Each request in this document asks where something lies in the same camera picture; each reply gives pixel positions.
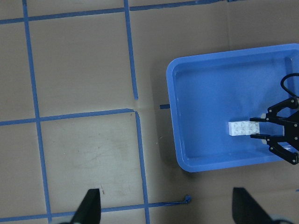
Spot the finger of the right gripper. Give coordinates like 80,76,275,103
249,117,268,122
250,134,269,140

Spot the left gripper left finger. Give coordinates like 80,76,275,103
70,189,101,224

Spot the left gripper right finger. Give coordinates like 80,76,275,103
232,187,273,224

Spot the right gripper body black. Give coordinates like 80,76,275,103
266,97,299,165

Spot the white block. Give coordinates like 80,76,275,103
245,121,260,135
228,121,248,136

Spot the blue plastic tray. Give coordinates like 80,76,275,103
166,44,299,172

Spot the brown paper table cover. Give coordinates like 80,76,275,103
0,0,299,224

